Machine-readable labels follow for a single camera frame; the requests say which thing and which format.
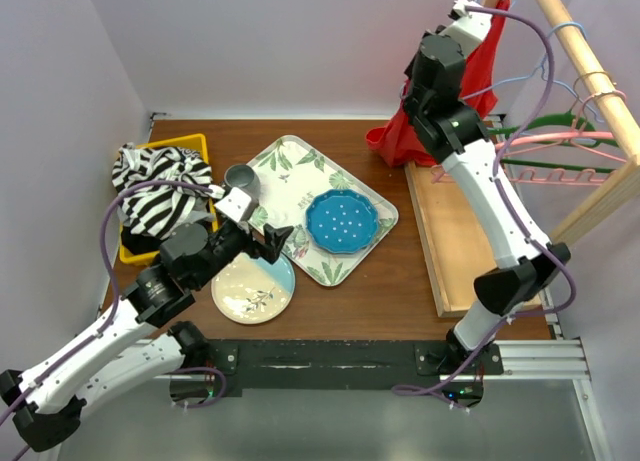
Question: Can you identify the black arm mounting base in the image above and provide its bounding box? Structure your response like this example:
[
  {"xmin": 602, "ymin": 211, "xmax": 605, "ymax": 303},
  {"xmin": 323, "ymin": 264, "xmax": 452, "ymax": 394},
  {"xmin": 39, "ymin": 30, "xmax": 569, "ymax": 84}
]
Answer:
[{"xmin": 199, "ymin": 336, "xmax": 501, "ymax": 400}]

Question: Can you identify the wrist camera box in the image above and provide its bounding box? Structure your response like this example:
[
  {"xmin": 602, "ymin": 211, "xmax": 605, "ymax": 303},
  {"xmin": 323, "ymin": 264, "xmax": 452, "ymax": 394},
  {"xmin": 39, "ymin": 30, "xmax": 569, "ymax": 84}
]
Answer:
[
  {"xmin": 214, "ymin": 187, "xmax": 258, "ymax": 223},
  {"xmin": 441, "ymin": 0, "xmax": 492, "ymax": 58}
]

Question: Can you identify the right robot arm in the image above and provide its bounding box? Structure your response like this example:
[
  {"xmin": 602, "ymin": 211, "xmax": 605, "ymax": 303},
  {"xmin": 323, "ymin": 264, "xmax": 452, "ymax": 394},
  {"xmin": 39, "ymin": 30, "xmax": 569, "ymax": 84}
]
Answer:
[{"xmin": 402, "ymin": 32, "xmax": 570, "ymax": 374}]

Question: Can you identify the cream and blue plate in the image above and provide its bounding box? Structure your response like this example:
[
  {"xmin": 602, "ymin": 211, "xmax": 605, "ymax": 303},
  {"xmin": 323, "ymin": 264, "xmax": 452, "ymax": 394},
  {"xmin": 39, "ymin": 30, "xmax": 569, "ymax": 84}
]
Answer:
[{"xmin": 210, "ymin": 253, "xmax": 296, "ymax": 325}]

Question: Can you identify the grey ceramic mug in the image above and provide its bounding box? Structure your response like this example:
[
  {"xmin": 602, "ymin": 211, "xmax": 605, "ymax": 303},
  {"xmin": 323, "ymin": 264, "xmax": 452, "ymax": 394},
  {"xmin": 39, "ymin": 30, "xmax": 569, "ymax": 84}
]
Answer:
[{"xmin": 223, "ymin": 164, "xmax": 261, "ymax": 200}]

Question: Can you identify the blue wire hanger front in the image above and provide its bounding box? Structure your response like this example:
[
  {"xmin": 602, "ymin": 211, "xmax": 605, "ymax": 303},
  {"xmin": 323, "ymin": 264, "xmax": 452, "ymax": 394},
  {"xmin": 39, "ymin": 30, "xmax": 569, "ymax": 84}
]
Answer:
[{"xmin": 464, "ymin": 23, "xmax": 604, "ymax": 125}]

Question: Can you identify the blue dotted plate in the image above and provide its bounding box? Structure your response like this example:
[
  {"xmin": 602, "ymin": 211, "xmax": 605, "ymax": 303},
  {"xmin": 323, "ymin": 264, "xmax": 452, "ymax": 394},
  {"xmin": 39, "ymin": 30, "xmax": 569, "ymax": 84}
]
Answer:
[{"xmin": 305, "ymin": 189, "xmax": 379, "ymax": 254}]

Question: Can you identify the yellow plastic bin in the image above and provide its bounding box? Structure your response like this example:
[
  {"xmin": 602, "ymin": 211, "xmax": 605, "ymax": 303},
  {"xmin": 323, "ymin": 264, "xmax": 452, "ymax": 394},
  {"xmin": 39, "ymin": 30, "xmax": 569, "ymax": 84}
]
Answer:
[{"xmin": 112, "ymin": 133, "xmax": 217, "ymax": 265}]

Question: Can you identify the green plastic hanger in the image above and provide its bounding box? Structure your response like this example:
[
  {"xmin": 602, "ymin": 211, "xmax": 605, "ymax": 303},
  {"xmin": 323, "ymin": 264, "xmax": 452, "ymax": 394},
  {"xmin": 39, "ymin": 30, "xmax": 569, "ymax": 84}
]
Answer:
[{"xmin": 518, "ymin": 111, "xmax": 601, "ymax": 166}]

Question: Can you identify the leaf-patterned rectangular tray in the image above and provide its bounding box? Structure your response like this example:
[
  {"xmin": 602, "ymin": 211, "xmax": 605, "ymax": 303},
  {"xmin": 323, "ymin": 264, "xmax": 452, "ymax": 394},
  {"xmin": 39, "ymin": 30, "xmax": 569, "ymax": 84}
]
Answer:
[{"xmin": 248, "ymin": 135, "xmax": 399, "ymax": 287}]

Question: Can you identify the red tank top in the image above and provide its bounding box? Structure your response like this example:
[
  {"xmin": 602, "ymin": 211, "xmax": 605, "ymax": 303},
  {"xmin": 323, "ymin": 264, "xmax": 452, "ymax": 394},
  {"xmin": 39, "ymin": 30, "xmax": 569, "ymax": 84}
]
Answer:
[{"xmin": 365, "ymin": 13, "xmax": 505, "ymax": 167}]

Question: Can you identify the thin pink wire hanger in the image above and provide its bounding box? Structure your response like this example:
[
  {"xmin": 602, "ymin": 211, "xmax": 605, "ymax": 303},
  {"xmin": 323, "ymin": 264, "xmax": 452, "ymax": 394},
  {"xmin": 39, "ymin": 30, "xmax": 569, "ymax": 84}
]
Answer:
[{"xmin": 570, "ymin": 70, "xmax": 627, "ymax": 134}]

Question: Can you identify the wooden clothes rack frame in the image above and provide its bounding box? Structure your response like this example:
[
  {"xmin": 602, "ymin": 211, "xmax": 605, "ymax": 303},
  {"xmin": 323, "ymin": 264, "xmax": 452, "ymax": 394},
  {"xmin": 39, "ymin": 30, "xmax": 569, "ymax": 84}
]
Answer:
[{"xmin": 405, "ymin": 0, "xmax": 639, "ymax": 317}]

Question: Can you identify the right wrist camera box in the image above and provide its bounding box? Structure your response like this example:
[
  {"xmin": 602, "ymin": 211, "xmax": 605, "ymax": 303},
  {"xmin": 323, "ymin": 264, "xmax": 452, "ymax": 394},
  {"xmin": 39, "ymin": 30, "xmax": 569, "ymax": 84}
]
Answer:
[{"xmin": 441, "ymin": 0, "xmax": 492, "ymax": 58}]

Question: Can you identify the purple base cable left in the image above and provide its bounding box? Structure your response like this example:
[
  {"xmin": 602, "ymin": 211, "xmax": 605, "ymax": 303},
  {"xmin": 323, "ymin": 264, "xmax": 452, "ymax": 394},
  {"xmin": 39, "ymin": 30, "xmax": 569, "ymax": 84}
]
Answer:
[{"xmin": 169, "ymin": 363, "xmax": 229, "ymax": 410}]

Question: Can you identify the thick pink plastic hanger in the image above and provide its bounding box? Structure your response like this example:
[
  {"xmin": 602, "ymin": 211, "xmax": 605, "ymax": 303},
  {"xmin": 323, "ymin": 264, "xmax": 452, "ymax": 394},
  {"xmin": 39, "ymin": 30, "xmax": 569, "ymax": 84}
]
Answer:
[{"xmin": 430, "ymin": 130, "xmax": 629, "ymax": 187}]

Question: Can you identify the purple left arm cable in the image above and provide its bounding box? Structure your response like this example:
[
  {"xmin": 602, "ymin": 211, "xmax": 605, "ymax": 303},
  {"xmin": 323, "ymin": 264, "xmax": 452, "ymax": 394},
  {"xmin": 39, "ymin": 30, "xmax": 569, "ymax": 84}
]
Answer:
[{"xmin": 0, "ymin": 182, "xmax": 226, "ymax": 461}]

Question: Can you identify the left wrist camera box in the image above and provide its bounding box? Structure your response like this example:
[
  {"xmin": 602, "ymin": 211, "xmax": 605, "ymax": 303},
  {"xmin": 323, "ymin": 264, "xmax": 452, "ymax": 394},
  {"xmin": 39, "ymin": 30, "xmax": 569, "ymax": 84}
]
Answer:
[{"xmin": 214, "ymin": 187, "xmax": 258, "ymax": 223}]

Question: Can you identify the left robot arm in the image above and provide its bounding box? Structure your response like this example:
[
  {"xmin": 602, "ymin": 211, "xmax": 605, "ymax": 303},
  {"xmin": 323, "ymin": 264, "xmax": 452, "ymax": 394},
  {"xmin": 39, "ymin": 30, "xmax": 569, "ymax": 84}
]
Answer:
[{"xmin": 1, "ymin": 221, "xmax": 293, "ymax": 452}]

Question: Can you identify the black white striped tank top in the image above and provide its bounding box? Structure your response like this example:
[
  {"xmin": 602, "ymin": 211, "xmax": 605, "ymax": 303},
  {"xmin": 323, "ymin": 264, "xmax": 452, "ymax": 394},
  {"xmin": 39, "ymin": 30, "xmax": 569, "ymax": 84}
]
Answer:
[{"xmin": 112, "ymin": 143, "xmax": 214, "ymax": 239}]

